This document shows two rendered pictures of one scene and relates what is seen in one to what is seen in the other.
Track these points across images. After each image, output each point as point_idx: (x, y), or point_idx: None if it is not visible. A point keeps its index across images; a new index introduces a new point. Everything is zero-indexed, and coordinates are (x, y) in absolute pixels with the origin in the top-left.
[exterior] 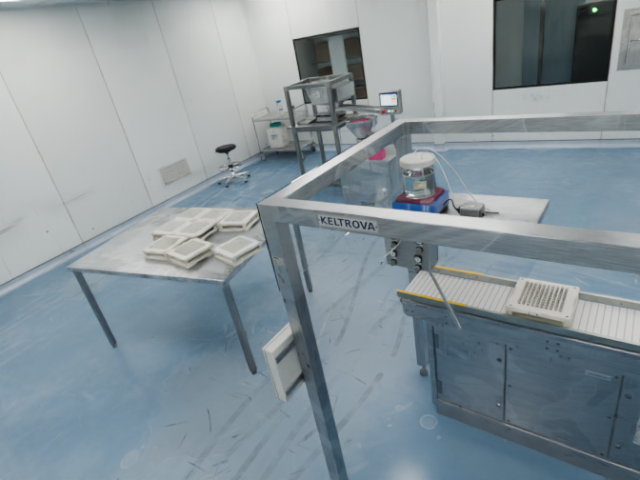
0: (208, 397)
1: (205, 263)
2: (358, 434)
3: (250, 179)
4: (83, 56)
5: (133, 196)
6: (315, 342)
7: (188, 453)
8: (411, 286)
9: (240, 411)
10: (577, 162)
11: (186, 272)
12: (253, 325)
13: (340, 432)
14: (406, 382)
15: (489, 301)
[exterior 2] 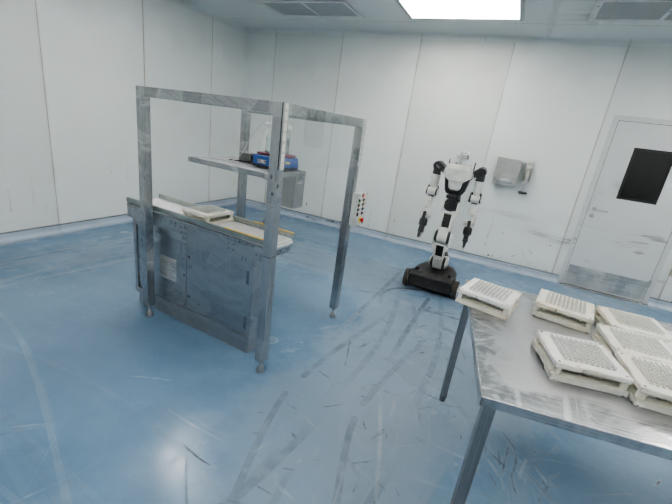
0: (472, 382)
1: (523, 302)
2: (325, 340)
3: None
4: None
5: None
6: (344, 198)
7: (451, 348)
8: (280, 240)
9: (430, 367)
10: None
11: (531, 296)
12: (499, 477)
13: (339, 343)
14: (280, 366)
15: (233, 226)
